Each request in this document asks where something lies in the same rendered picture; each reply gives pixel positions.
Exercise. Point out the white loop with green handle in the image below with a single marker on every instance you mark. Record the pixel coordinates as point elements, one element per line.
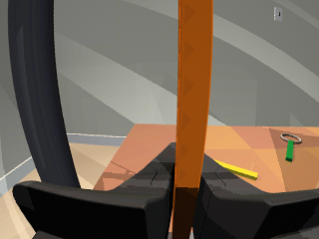
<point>290,144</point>

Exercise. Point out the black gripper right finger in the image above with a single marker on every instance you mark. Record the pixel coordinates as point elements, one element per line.
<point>229,208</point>

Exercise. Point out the orange long handle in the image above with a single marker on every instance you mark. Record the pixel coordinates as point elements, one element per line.
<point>192,94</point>

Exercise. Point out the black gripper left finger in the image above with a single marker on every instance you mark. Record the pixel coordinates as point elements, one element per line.
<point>140,208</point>

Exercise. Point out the yellow handle with grey loop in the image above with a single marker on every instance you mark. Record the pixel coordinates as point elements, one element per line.
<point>237,170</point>

